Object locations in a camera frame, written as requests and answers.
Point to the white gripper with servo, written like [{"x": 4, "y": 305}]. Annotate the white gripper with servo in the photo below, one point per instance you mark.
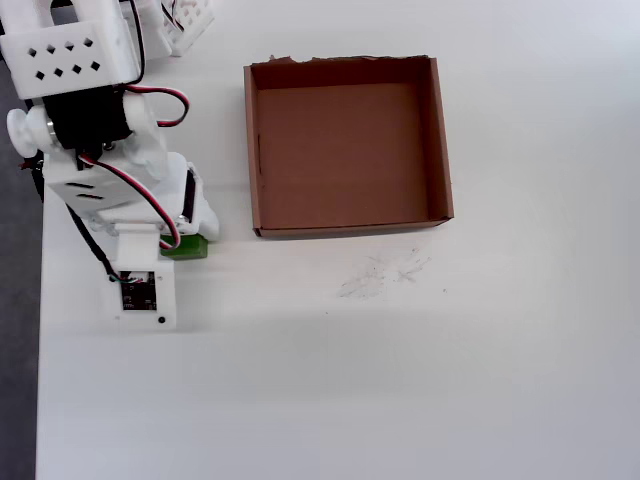
[{"x": 204, "y": 220}]

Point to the green cube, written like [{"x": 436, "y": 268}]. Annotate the green cube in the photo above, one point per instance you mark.
[{"x": 192, "y": 249}]

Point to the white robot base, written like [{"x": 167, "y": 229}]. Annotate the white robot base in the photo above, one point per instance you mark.
[{"x": 197, "y": 27}]

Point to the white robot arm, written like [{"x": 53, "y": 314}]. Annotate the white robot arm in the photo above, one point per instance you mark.
[{"x": 60, "y": 60}]

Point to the brown cardboard box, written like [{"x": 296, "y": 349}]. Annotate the brown cardboard box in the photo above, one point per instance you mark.
[{"x": 345, "y": 150}]

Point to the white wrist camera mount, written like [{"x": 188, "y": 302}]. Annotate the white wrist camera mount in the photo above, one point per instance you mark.
[{"x": 135, "y": 245}]

